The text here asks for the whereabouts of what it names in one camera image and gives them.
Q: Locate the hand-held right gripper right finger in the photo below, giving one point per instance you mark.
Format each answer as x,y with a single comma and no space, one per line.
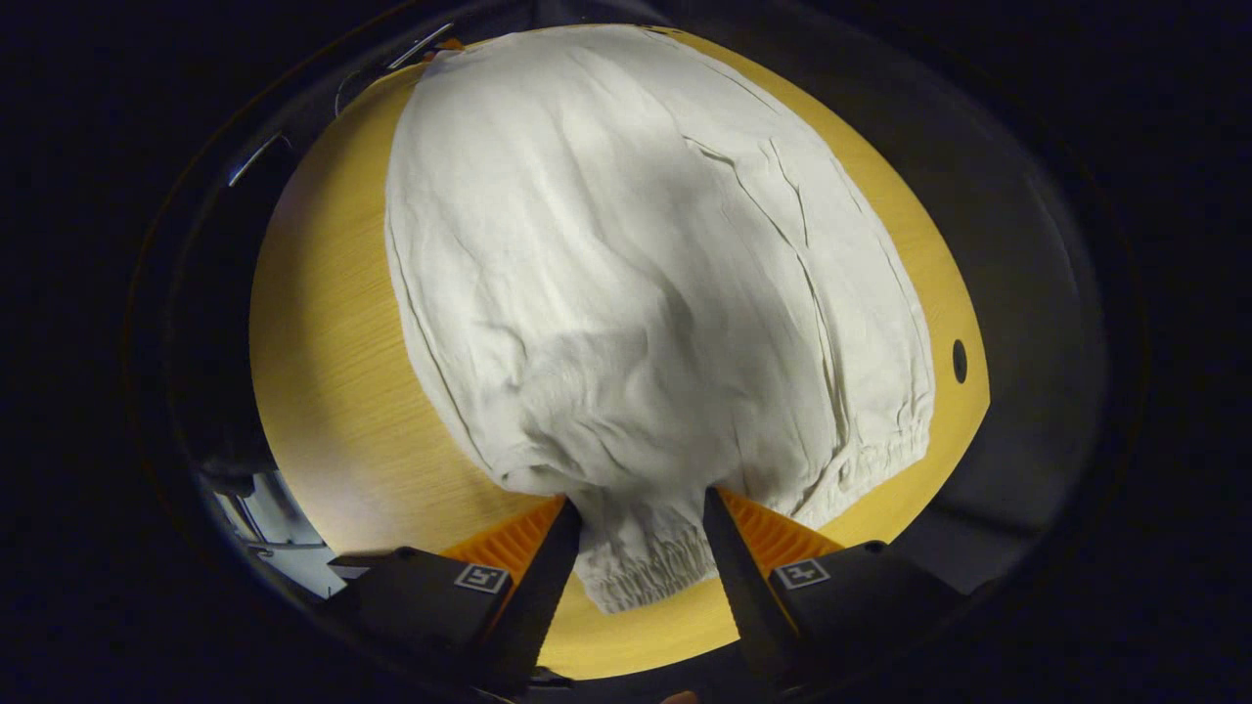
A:
743,596

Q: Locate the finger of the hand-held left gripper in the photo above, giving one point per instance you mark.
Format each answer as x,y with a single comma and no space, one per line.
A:
446,46

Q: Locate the white jeans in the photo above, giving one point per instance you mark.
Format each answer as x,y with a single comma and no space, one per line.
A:
636,293

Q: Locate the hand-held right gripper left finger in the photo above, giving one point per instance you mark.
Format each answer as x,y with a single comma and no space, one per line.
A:
548,596

